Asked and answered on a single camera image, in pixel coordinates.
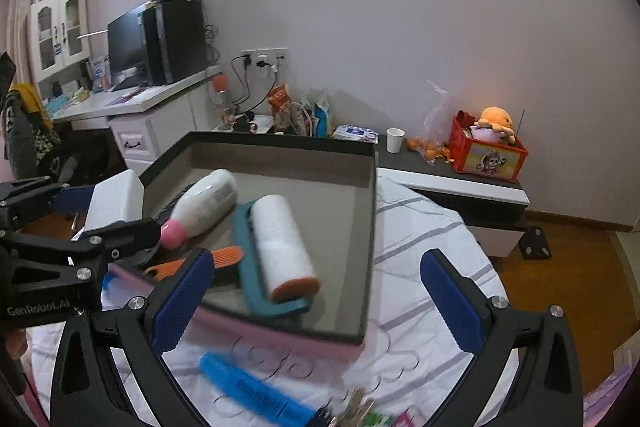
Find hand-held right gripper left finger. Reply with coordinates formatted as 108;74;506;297
50;248;217;427

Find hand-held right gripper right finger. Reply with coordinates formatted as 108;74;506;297
420;249;585;427

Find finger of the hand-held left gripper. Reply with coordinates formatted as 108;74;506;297
80;217;163;269
0;177;96;228

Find small white box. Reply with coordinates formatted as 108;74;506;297
82;169;146;238

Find black remote control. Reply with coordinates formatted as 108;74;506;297
150;184;201;228

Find orange handled brush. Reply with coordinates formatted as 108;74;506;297
142;245;246;290

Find white bottle with pink cap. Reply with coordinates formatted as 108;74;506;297
159;168;238;251

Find key bunch with blue strap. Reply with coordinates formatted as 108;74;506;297
200;352;381;427

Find teal lint roller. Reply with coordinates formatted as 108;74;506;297
232;194;321;319

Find small pink cartoon packet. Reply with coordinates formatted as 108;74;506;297
372;409;416;427

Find pink box with black rim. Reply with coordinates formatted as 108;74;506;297
107;131;378;360

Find person's left hand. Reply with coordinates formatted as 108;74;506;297
0;327;29;360

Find grey jacket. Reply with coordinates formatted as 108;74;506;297
2;89;62;178

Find white striped quilt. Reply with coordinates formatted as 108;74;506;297
25;177;521;427

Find yellow garment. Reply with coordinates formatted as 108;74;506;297
10;83;53;130

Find low black-top cabinet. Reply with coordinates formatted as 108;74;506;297
210;117;531;258

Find purple mouse pad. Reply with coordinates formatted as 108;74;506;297
107;88;151;105

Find blue and white box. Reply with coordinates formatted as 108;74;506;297
90;57;112;92

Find white desk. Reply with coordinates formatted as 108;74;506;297
50;66;223;168

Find red cartoon storage box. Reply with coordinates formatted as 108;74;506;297
447;110;529;184

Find mandarin orange peels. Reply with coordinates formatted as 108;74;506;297
406;137;453;166

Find black computer monitor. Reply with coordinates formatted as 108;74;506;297
107;4;151;86

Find white glass door cabinet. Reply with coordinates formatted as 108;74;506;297
29;0;92;82

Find orange lid glass bottle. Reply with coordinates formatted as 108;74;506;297
212;76;231;108

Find lavender cloth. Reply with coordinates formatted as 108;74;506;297
582;367;636;427

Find black computer tower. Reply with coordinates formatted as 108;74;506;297
139;0;208;85

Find orange plush toy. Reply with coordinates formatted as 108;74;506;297
470;106;518;145

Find clear plastic bag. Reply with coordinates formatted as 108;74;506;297
424;81;459;148

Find wet wipes pack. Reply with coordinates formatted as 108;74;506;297
332;124;380;144

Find orange snack bag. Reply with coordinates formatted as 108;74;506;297
267;84;293;130

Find pale curtain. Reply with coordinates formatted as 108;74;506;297
0;0;66;98

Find white and blue bags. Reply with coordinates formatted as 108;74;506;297
292;89;333;138

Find black metal bracket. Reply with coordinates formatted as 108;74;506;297
520;224;551;260

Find black power cable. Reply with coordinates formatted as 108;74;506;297
230;56;279;108

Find white wall sockets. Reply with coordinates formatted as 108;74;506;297
241;48;291;68

